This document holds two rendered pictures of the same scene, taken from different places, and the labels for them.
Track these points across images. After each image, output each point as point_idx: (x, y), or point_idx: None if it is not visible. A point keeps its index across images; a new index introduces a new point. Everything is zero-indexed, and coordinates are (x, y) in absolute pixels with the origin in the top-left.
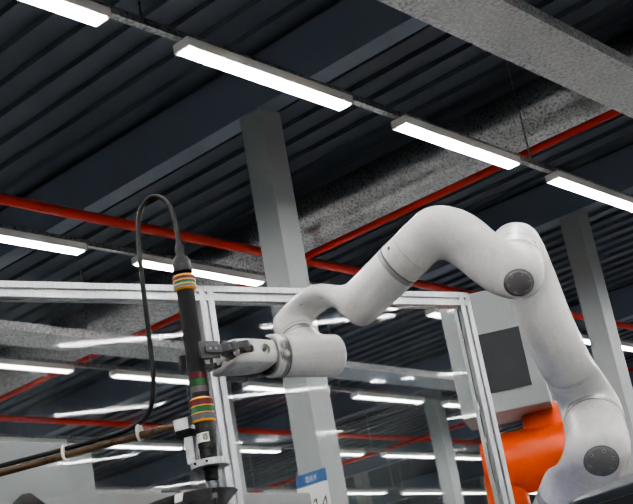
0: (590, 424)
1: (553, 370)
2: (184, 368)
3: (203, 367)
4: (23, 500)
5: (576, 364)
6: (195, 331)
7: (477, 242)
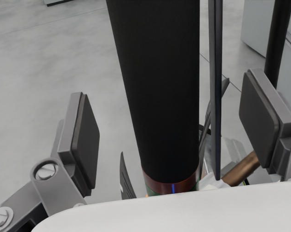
0: None
1: None
2: (242, 117)
3: (142, 163)
4: (224, 84)
5: None
6: (114, 41)
7: None
